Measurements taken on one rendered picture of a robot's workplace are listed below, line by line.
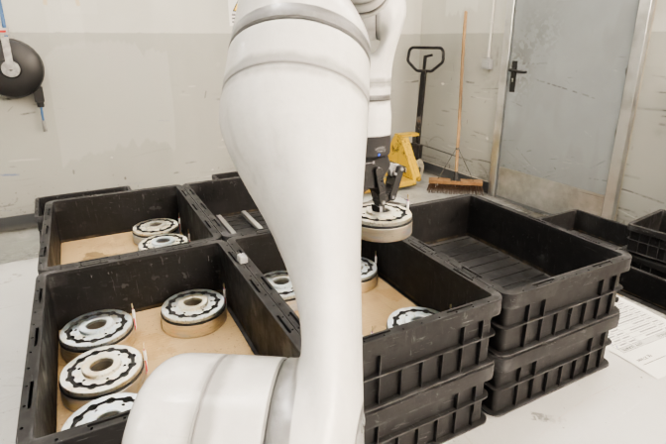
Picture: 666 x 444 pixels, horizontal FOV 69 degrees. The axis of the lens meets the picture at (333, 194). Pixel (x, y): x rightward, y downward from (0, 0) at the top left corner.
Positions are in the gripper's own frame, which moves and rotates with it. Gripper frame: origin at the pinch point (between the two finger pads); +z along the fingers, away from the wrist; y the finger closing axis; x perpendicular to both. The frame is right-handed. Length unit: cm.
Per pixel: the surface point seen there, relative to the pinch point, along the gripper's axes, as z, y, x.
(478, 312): 8.2, 6.2, -20.0
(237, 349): 17.3, -22.1, 0.2
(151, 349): 17.3, -33.7, 6.4
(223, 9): -52, 74, 328
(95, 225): 14, -38, 59
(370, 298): 17.2, 3.8, 3.6
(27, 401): 7.5, -47.4, -12.3
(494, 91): 11, 269, 235
